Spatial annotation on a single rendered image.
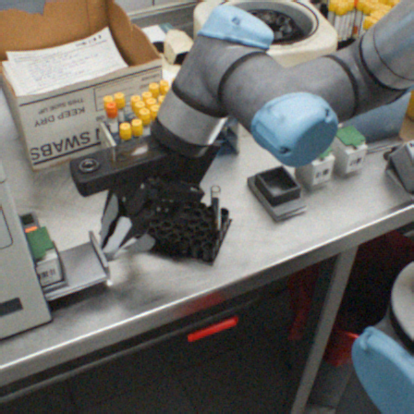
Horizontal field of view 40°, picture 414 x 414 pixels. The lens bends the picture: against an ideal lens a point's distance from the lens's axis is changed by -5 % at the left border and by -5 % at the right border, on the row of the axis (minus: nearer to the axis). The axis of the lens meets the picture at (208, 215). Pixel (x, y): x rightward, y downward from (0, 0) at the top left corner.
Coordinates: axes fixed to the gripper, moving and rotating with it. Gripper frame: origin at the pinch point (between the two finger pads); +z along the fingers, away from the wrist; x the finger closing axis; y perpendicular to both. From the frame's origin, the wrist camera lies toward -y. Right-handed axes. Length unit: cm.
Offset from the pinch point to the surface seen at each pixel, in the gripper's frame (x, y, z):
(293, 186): 1.7, 27.5, -13.4
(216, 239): -2.5, 14.6, -5.6
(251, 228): -1.1, 21.3, -6.8
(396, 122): 6, 48, -27
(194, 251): -2.7, 11.9, -3.4
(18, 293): -4.5, -12.3, 3.1
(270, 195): 1.1, 23.3, -11.6
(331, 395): -4, 86, 46
